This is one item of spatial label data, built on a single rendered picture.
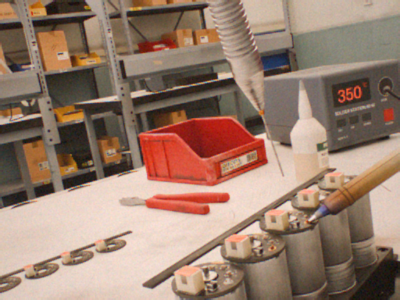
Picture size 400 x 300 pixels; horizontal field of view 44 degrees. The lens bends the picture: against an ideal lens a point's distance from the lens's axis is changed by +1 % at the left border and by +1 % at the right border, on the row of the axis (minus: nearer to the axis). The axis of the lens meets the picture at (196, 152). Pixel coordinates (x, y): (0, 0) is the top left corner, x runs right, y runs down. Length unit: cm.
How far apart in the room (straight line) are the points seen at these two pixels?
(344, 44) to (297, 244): 583
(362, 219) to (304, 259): 6
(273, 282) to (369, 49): 566
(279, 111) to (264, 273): 49
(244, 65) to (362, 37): 570
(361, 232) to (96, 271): 19
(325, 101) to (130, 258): 31
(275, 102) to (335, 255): 45
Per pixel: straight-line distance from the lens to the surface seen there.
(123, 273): 35
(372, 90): 62
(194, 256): 19
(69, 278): 37
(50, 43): 439
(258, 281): 18
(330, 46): 614
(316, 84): 58
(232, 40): 16
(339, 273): 24
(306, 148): 47
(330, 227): 23
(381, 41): 573
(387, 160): 21
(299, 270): 21
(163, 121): 498
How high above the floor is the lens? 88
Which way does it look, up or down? 10 degrees down
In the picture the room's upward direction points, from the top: 10 degrees counter-clockwise
